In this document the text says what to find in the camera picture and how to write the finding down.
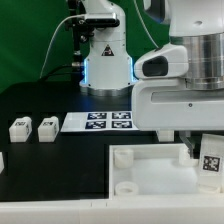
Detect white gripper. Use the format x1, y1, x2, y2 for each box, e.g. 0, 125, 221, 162
131, 44, 224, 157

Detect white square table top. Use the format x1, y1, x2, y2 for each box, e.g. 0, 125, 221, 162
109, 144, 224, 199

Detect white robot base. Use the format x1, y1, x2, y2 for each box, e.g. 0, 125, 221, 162
80, 0, 137, 96

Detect white sheet with markers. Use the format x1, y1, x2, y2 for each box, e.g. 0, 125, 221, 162
61, 111, 137, 132

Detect white part at left edge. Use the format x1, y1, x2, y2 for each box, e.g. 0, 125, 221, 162
0, 152, 5, 174

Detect black cable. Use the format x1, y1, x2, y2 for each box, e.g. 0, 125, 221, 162
39, 63, 84, 82

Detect white cable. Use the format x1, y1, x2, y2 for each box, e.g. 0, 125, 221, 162
39, 13, 88, 80

